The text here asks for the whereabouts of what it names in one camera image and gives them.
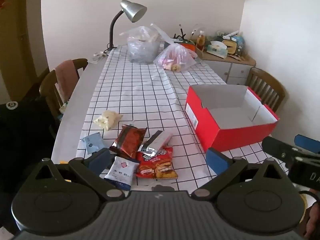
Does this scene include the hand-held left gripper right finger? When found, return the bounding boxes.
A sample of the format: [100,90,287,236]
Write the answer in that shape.
[191,148,290,201]

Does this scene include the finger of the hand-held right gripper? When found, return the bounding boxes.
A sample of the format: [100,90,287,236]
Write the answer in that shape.
[262,136,320,161]
[294,134,320,153]

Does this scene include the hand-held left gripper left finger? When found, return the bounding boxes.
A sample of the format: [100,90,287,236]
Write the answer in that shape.
[26,148,124,201]

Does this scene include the light blue snack packet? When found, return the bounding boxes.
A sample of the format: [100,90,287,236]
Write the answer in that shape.
[81,132,105,155]

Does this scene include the white and blue snack packet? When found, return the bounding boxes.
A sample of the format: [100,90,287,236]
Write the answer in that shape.
[103,156,140,191]

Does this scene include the red cardboard box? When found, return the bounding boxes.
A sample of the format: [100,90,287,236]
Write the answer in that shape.
[185,84,280,153]

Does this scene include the dark red snack packet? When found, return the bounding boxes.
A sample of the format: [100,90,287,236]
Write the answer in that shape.
[109,124,147,159]

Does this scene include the cream snack packet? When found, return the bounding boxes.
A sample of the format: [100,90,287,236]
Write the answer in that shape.
[93,110,124,132]

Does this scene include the red chips packet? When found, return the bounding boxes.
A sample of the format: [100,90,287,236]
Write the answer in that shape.
[135,146,179,180]

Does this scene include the silver snack packet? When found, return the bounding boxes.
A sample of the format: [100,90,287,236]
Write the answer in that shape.
[138,130,172,158]

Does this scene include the clear bag of pink snacks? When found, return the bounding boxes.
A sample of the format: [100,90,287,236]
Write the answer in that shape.
[153,43,197,72]

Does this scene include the person's right hand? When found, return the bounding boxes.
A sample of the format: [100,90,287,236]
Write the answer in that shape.
[305,201,320,239]

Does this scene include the wooden chair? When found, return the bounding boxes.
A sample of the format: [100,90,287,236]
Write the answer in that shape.
[245,67,286,113]
[39,58,88,120]

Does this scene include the pink cloth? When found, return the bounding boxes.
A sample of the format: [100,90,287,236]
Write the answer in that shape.
[55,59,81,101]

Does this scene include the white cabinet with wooden top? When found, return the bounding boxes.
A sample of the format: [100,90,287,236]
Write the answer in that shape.
[195,49,257,86]

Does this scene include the clear plastic wrapper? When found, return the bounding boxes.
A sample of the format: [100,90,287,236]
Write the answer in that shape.
[91,51,107,61]

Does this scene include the green and white tissue box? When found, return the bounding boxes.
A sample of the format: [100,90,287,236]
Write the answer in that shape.
[206,41,229,59]

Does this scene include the blue package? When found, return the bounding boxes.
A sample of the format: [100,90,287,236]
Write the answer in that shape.
[234,34,245,55]

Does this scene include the yellow tissue box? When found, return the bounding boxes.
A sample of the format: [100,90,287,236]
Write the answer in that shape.
[222,38,238,55]

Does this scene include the large clear plastic bag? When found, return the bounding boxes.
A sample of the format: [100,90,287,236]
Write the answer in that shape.
[119,24,173,64]

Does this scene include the jar of amber liquid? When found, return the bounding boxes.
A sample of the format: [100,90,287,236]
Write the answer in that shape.
[196,31,207,51]

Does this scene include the orange container with brushes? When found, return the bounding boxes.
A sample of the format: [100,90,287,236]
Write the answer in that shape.
[172,24,188,42]

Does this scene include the clear round container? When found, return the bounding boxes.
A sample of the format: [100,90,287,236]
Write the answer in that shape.
[192,24,204,38]

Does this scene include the brown wooden door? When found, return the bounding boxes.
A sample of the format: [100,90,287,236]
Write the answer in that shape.
[0,0,28,102]

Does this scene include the silver desk lamp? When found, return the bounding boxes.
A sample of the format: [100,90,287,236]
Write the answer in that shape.
[106,0,147,52]

